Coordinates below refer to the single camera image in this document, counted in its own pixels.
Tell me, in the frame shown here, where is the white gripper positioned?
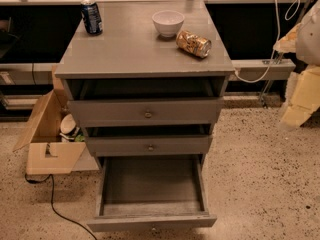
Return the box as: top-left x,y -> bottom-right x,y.
273,7 -> 320,128

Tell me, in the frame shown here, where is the grey top drawer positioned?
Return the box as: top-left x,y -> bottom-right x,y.
68,98 -> 223,127

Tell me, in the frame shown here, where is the grey middle drawer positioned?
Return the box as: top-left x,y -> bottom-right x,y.
86,136 -> 212,156

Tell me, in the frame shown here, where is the grey drawer cabinet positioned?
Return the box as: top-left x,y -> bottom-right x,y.
54,0 -> 236,172

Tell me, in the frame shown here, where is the grey open bottom drawer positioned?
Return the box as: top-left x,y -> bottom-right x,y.
88,155 -> 217,232

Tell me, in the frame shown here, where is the blue soda can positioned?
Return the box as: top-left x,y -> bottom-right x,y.
81,0 -> 103,35

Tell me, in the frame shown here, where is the metal stand pole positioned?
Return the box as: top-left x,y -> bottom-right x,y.
259,0 -> 320,108

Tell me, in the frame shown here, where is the white ceramic bowl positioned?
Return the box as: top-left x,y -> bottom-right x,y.
152,10 -> 185,37

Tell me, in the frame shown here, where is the white bowl in box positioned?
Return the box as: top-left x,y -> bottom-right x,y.
60,114 -> 76,134

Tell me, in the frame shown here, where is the open cardboard box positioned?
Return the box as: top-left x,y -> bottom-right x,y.
13,66 -> 94,175

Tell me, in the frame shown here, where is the white hanging cable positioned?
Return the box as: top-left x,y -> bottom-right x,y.
234,0 -> 302,84

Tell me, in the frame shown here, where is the black floor cable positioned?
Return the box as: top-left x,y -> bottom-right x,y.
24,173 -> 98,240

